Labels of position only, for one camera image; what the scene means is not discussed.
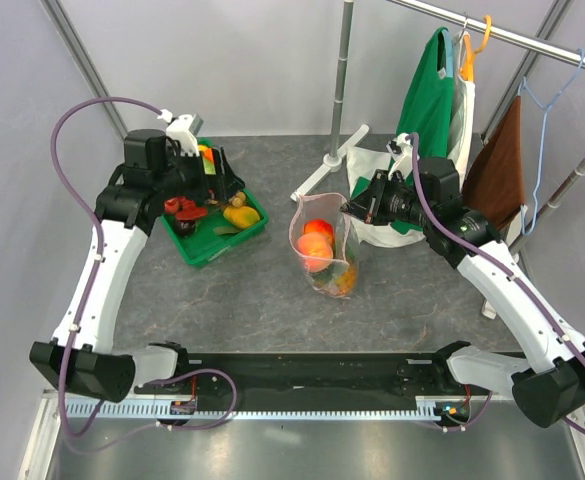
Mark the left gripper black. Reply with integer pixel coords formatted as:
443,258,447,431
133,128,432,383
154,145,244,202

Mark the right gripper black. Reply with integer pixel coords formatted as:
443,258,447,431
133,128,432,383
342,168,434,228

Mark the clear zip top bag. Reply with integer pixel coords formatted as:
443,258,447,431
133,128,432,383
288,193,359,298

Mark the peach fruit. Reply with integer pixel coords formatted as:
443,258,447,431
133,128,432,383
297,233,333,273

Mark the toy pineapple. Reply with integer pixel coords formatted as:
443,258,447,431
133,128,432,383
322,265,358,297

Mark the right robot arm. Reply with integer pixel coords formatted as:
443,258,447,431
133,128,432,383
341,158,585,428

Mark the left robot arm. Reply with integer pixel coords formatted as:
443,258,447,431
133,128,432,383
29,129,245,403

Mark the longan bunch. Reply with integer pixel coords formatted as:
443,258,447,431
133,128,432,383
206,191,247,208

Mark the yellow mango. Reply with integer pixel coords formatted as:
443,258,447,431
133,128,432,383
223,205,261,230

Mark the orange fruit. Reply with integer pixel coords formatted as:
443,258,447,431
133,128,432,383
199,145,216,175

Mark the white shirt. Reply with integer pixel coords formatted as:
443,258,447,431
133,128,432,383
346,27,475,248

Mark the green plastic tray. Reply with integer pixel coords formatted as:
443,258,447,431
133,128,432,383
160,138,270,269

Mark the green shirt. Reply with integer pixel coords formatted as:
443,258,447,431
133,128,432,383
389,27,454,236

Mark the brown towel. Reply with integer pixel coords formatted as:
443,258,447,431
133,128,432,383
462,96,525,230

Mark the orange hanger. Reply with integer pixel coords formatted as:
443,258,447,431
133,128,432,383
459,15,492,82

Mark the clothes rack stand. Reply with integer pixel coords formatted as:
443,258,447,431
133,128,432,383
290,0,585,316

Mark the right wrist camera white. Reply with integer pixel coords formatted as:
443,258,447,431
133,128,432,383
387,134,413,178

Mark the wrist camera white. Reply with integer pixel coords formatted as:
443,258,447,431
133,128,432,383
158,109,203,156
387,134,413,178

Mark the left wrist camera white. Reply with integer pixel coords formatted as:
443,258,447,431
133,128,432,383
158,109,203,156

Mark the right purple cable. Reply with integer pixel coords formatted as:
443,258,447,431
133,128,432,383
404,132,585,442

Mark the purple cable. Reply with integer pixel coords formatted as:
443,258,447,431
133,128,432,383
50,96,238,454
404,132,585,442

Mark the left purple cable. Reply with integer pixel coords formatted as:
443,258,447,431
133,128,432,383
50,96,238,454

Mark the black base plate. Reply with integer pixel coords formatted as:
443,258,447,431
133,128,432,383
131,352,493,416

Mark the blue wire hanger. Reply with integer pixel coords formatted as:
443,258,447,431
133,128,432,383
517,48,585,237

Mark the slotted cable duct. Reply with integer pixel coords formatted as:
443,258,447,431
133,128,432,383
66,397,453,422

